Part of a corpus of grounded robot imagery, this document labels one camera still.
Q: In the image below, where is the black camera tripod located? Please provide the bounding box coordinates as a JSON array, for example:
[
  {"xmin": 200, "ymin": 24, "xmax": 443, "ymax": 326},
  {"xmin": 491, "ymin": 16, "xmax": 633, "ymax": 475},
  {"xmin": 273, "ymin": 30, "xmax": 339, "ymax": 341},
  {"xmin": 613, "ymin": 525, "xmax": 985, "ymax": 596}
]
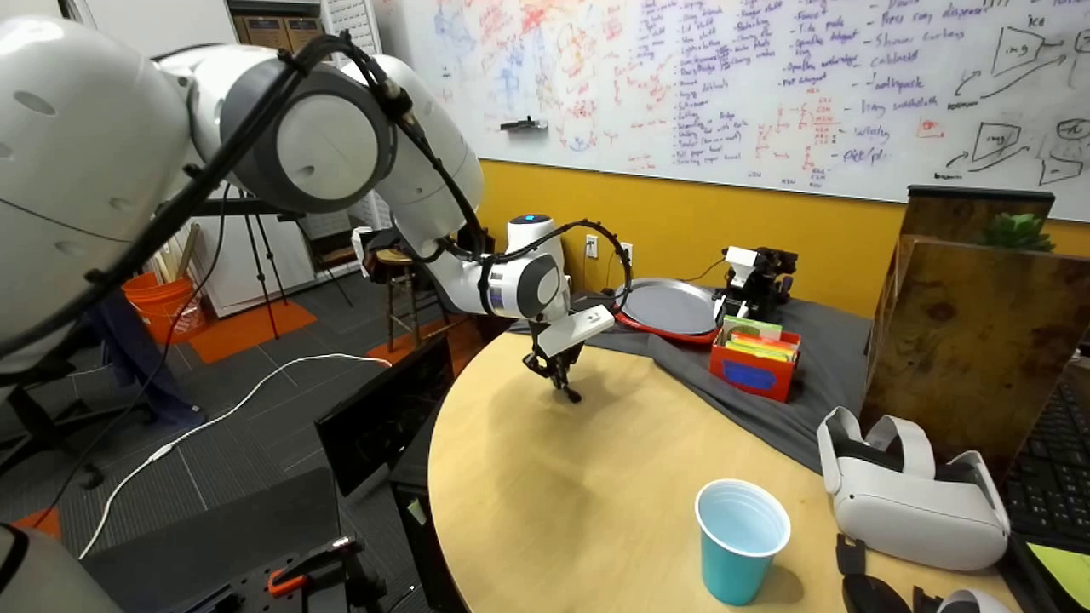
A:
[{"xmin": 231, "ymin": 213, "xmax": 344, "ymax": 344}]

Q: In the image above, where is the grey round plate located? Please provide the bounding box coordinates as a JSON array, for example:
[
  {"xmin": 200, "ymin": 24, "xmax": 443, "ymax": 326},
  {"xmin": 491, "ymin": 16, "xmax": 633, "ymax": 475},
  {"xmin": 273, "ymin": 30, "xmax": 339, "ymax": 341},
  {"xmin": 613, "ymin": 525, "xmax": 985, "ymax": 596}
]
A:
[{"xmin": 617, "ymin": 276, "xmax": 726, "ymax": 341}]

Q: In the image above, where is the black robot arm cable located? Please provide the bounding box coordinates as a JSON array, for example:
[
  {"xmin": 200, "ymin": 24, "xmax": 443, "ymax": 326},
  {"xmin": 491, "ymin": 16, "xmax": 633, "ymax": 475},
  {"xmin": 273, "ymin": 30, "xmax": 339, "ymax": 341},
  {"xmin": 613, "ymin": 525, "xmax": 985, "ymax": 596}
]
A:
[{"xmin": 82, "ymin": 30, "xmax": 633, "ymax": 326}]

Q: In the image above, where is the grey table cloth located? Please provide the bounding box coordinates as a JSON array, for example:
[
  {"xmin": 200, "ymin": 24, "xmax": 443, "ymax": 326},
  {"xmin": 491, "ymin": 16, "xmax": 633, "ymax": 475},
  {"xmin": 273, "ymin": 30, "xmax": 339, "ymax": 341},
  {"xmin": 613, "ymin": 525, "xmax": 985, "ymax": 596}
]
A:
[{"xmin": 507, "ymin": 296, "xmax": 877, "ymax": 475}]

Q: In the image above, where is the black keyboard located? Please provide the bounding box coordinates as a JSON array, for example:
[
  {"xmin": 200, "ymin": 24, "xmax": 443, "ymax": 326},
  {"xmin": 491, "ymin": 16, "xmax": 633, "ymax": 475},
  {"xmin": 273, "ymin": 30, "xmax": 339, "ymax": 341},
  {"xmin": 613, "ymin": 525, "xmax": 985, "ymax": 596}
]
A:
[{"xmin": 998, "ymin": 357, "xmax": 1090, "ymax": 556}]

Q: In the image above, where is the wall whiteboard with writing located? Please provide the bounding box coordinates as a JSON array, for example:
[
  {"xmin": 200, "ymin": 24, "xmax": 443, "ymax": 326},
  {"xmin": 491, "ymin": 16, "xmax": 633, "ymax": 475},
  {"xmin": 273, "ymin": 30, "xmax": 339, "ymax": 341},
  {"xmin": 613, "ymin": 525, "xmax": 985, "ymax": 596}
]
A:
[{"xmin": 370, "ymin": 0, "xmax": 1090, "ymax": 224}]

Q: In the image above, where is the grey curved object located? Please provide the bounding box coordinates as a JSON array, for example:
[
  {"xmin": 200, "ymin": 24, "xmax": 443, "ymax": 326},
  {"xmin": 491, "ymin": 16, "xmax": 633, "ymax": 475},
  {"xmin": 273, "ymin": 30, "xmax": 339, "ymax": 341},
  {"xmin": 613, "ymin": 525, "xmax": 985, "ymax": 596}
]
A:
[{"xmin": 0, "ymin": 525, "xmax": 121, "ymax": 613}]

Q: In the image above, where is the dark bookshelf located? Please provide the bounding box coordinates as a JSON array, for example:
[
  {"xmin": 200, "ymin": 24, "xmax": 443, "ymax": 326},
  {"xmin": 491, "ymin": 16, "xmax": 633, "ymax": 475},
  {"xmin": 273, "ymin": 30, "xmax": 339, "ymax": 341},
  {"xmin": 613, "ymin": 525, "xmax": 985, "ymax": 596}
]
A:
[{"xmin": 225, "ymin": 0, "xmax": 332, "ymax": 56}]

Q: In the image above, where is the VR controller with white ring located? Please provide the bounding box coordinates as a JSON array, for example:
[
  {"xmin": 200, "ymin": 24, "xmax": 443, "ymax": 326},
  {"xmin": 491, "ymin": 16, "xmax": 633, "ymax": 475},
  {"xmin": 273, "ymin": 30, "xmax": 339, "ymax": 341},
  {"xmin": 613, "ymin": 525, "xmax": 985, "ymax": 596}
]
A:
[{"xmin": 835, "ymin": 533, "xmax": 1023, "ymax": 613}]

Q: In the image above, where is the yellow green sticky note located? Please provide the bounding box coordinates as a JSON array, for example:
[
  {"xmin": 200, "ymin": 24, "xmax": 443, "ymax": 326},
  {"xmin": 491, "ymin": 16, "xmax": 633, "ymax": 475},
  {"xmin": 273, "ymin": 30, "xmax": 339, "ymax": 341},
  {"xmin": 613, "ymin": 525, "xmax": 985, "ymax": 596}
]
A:
[{"xmin": 1023, "ymin": 537, "xmax": 1090, "ymax": 610}]

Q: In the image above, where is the orange handled clamp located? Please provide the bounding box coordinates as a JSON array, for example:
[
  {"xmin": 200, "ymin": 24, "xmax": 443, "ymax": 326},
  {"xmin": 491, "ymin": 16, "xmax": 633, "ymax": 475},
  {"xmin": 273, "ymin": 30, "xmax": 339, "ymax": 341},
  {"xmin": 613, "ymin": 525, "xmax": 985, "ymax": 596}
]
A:
[{"xmin": 261, "ymin": 534, "xmax": 389, "ymax": 613}]

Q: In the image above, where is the black side panel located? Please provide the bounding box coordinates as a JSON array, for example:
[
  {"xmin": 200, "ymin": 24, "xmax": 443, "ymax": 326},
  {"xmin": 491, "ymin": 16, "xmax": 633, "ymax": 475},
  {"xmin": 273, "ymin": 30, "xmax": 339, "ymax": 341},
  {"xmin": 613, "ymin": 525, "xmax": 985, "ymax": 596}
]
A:
[{"xmin": 314, "ymin": 338, "xmax": 457, "ymax": 503}]

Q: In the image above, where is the white VR headset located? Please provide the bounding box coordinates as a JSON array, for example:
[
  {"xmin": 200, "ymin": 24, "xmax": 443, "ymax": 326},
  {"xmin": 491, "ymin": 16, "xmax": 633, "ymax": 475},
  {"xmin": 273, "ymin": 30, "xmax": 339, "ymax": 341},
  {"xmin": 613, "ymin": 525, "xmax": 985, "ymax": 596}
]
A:
[{"xmin": 814, "ymin": 401, "xmax": 1016, "ymax": 571}]

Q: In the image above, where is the dark grey mounting platform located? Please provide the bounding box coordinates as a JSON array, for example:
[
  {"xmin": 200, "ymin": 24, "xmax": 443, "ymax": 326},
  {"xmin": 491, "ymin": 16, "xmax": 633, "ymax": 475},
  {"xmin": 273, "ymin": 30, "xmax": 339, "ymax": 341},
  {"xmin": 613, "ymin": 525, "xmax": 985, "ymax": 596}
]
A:
[{"xmin": 77, "ymin": 464, "xmax": 395, "ymax": 613}]

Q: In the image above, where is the orange floor mat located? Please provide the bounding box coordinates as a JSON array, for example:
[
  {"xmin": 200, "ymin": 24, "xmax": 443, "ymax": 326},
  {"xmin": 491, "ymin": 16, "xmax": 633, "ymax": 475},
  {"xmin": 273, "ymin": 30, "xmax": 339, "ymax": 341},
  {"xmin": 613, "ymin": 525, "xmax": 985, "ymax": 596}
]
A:
[{"xmin": 119, "ymin": 269, "xmax": 321, "ymax": 368}]

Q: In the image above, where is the white cabinet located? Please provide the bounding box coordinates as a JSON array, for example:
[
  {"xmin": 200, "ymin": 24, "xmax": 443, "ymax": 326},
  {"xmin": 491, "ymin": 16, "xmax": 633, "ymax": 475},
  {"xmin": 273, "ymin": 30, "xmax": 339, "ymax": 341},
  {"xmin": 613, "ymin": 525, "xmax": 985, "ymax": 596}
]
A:
[{"xmin": 182, "ymin": 208, "xmax": 395, "ymax": 319}]

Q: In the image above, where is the black and white gripper device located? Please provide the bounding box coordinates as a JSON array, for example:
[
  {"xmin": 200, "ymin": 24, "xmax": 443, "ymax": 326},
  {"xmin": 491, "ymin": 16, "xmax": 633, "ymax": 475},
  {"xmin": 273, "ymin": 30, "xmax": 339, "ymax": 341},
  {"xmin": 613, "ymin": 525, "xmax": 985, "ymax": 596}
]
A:
[{"xmin": 719, "ymin": 241, "xmax": 799, "ymax": 326}]

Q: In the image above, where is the red round plate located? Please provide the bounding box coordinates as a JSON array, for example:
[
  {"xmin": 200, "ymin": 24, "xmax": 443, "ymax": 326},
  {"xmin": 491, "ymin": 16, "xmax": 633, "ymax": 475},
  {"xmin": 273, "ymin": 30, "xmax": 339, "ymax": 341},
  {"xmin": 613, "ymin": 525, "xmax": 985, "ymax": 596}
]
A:
[{"xmin": 610, "ymin": 296, "xmax": 722, "ymax": 351}]

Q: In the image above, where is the dark blue jacket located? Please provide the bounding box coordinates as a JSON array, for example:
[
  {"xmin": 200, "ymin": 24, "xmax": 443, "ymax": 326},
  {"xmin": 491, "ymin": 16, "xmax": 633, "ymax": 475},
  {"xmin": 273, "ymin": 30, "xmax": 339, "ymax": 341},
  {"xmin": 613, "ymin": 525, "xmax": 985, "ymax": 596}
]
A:
[{"xmin": 88, "ymin": 293, "xmax": 200, "ymax": 431}]

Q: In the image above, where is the red box with colourful cards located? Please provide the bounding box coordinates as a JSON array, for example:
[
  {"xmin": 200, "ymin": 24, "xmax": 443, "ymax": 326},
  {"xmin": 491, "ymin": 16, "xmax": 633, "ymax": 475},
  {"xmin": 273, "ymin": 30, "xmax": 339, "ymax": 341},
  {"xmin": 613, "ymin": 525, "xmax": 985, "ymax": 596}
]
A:
[{"xmin": 707, "ymin": 318, "xmax": 808, "ymax": 406}]

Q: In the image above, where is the small green potted plant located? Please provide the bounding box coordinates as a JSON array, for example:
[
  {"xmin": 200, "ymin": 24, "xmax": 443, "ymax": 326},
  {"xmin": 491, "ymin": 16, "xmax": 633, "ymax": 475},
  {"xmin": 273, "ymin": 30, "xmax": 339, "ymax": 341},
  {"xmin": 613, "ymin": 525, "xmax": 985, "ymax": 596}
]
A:
[{"xmin": 979, "ymin": 213, "xmax": 1051, "ymax": 252}]

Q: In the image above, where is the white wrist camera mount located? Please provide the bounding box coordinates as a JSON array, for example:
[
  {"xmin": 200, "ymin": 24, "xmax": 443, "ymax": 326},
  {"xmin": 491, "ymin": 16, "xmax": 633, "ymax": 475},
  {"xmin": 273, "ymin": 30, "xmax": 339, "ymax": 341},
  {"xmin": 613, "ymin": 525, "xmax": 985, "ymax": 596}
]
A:
[{"xmin": 532, "ymin": 301, "xmax": 618, "ymax": 363}]

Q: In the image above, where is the white floor cable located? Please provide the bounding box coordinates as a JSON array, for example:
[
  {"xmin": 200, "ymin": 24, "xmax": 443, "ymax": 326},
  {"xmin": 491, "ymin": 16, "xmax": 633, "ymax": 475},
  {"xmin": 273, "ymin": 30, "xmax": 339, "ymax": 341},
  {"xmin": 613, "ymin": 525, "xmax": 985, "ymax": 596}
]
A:
[{"xmin": 73, "ymin": 351, "xmax": 395, "ymax": 562}]

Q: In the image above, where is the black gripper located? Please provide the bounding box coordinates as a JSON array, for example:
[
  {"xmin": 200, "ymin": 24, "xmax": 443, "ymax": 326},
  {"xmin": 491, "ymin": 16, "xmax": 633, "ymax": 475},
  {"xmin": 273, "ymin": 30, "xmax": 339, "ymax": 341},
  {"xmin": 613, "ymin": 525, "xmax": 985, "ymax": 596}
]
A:
[{"xmin": 521, "ymin": 338, "xmax": 590, "ymax": 401}]

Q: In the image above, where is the blue plastic cup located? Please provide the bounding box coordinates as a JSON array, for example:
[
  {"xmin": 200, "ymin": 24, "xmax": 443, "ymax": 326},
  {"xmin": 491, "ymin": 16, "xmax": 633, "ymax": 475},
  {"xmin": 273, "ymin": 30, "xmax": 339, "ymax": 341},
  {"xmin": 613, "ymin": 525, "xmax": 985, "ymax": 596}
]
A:
[{"xmin": 691, "ymin": 475, "xmax": 793, "ymax": 610}]

